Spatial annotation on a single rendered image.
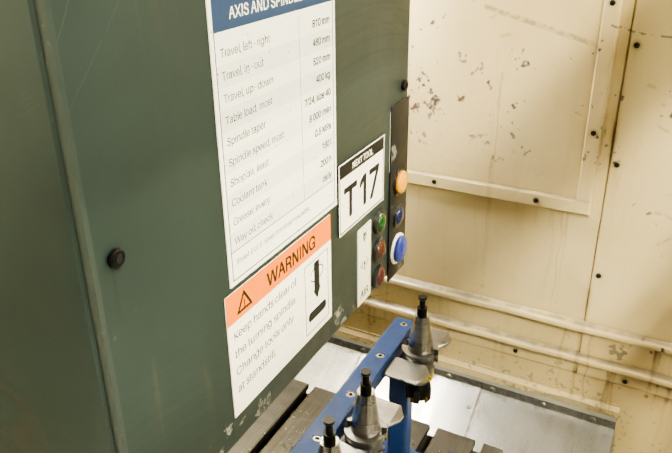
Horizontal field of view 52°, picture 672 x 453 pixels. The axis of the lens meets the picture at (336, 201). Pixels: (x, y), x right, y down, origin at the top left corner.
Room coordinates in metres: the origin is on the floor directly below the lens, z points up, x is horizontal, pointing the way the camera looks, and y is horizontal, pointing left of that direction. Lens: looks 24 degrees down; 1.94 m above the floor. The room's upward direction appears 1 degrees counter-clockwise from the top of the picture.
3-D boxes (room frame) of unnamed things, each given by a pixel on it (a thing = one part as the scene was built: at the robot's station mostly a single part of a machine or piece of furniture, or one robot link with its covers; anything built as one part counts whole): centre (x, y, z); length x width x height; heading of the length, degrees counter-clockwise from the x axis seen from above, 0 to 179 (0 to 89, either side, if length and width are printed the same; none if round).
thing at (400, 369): (0.94, -0.12, 1.21); 0.07 x 0.05 x 0.01; 62
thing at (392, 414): (0.84, -0.07, 1.21); 0.07 x 0.05 x 0.01; 62
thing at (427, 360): (0.99, -0.14, 1.21); 0.06 x 0.06 x 0.03
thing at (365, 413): (0.79, -0.04, 1.26); 0.04 x 0.04 x 0.07
